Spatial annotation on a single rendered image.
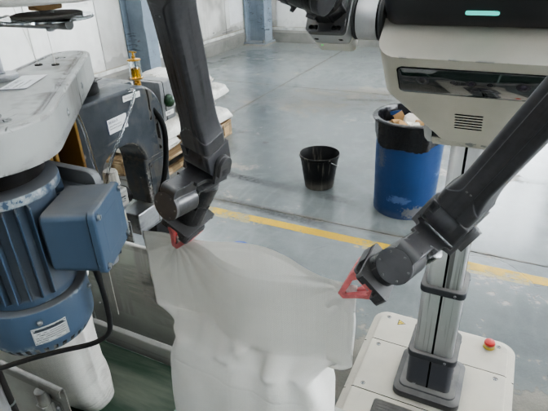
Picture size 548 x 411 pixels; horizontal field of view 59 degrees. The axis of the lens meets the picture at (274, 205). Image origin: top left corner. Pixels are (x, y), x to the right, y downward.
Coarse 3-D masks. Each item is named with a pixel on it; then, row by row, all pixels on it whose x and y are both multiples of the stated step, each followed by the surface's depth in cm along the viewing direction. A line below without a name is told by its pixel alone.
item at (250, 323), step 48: (144, 240) 106; (192, 240) 101; (192, 288) 108; (240, 288) 94; (288, 288) 90; (336, 288) 88; (192, 336) 108; (240, 336) 100; (288, 336) 96; (336, 336) 93; (192, 384) 109; (240, 384) 101; (288, 384) 97
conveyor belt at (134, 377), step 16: (112, 352) 164; (128, 352) 164; (112, 368) 158; (128, 368) 158; (144, 368) 158; (160, 368) 158; (128, 384) 152; (144, 384) 152; (160, 384) 152; (112, 400) 147; (128, 400) 147; (144, 400) 146; (160, 400) 146
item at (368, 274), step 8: (376, 248) 84; (368, 256) 82; (376, 256) 80; (368, 264) 80; (360, 272) 78; (368, 272) 79; (376, 272) 79; (360, 280) 78; (368, 280) 78; (376, 280) 79; (376, 288) 78; (384, 288) 80; (376, 296) 78; (384, 296) 78
